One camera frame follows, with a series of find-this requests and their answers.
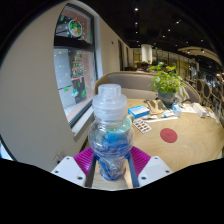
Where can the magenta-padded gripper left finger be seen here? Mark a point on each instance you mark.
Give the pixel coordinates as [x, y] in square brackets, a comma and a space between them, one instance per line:
[83, 160]

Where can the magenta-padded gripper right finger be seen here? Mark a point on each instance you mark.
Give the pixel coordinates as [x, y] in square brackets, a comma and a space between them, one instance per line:
[141, 159]

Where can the clear blue-label water bottle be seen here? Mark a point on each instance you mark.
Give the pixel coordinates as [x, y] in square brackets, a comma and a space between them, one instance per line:
[110, 140]

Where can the pill blister pack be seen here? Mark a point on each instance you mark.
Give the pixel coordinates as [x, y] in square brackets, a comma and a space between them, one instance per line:
[142, 125]

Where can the flat round red coaster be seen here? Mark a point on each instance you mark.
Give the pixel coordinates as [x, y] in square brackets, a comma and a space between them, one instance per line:
[168, 135]

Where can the white pen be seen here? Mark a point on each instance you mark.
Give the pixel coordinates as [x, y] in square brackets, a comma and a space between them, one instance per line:
[161, 119]

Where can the blue and white box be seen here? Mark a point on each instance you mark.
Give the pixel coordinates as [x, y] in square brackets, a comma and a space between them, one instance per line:
[138, 111]

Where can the small white-blue carton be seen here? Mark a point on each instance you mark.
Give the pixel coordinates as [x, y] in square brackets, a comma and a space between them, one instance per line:
[177, 110]

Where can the white cardboard box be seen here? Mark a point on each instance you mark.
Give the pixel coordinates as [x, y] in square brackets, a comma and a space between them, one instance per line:
[200, 109]

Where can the grey curved sofa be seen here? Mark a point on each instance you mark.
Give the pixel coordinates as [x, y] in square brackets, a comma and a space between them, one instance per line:
[133, 80]

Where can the window with christmas decals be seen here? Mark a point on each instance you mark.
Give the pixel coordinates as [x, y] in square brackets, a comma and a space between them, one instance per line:
[71, 80]

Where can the green potted plant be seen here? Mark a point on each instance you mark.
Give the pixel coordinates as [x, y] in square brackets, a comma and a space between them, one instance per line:
[166, 81]

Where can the group of round-back chairs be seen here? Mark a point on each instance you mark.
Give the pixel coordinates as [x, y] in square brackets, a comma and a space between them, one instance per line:
[208, 91]

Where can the white round column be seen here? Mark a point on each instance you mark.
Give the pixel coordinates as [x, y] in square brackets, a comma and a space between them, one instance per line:
[146, 53]

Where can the ceiling spot lights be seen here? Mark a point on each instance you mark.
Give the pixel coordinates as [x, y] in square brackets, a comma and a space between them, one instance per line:
[168, 30]

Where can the white wall power outlet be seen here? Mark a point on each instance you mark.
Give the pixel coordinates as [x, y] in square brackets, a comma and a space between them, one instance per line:
[60, 157]

